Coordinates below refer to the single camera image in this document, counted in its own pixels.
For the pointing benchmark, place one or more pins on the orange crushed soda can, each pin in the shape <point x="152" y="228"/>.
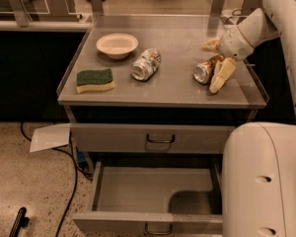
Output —
<point x="203" y="72"/>

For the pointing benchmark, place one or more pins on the white paper bowl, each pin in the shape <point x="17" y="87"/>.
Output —
<point x="117" y="46"/>

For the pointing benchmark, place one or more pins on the green yellow sponge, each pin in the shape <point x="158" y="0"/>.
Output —
<point x="94" y="81"/>

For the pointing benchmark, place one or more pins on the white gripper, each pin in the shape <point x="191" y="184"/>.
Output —
<point x="234" y="43"/>

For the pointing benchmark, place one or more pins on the white paper sheet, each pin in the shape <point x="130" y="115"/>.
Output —
<point x="51" y="136"/>

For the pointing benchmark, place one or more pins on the grey metal drawer cabinet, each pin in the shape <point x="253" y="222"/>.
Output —
<point x="133" y="88"/>

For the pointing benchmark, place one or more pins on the black object on floor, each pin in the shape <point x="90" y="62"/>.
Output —
<point x="20" y="222"/>

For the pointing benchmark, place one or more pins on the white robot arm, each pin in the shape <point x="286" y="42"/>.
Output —
<point x="259" y="161"/>

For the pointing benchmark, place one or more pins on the open middle drawer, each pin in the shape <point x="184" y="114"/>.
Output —
<point x="152" y="200"/>

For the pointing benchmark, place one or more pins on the closed upper drawer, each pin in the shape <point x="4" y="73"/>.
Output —
<point x="150" y="138"/>

